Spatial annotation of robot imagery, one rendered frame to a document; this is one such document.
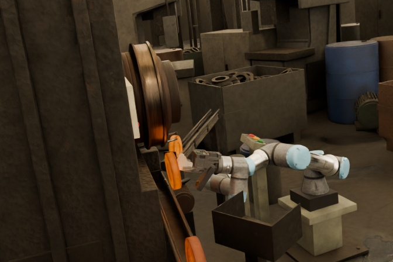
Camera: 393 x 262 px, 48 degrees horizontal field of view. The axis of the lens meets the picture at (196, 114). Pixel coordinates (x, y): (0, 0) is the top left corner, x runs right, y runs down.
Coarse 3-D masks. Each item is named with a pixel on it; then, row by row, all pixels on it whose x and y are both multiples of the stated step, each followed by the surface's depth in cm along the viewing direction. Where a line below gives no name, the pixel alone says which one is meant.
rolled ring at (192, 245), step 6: (186, 240) 138; (192, 240) 134; (198, 240) 134; (186, 246) 141; (192, 246) 132; (198, 246) 132; (186, 252) 143; (192, 252) 130; (198, 252) 130; (192, 258) 142; (198, 258) 129; (204, 258) 129
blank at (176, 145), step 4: (172, 136) 249; (176, 136) 249; (176, 140) 248; (180, 140) 255; (172, 144) 244; (176, 144) 247; (180, 144) 255; (172, 148) 244; (176, 148) 247; (180, 148) 254; (176, 152) 246; (180, 152) 254
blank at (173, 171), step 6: (168, 156) 179; (174, 156) 179; (168, 162) 178; (174, 162) 177; (168, 168) 186; (174, 168) 176; (168, 174) 186; (174, 174) 176; (180, 174) 176; (174, 180) 176; (180, 180) 177; (174, 186) 178; (180, 186) 179
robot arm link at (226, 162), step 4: (224, 156) 188; (224, 160) 185; (228, 160) 186; (224, 164) 185; (228, 164) 185; (224, 168) 185; (228, 168) 185; (220, 172) 186; (224, 172) 186; (228, 172) 186
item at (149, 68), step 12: (144, 48) 183; (144, 60) 177; (144, 72) 174; (156, 72) 174; (144, 84) 173; (156, 84) 174; (156, 96) 174; (156, 108) 174; (156, 120) 176; (156, 132) 180; (156, 144) 189
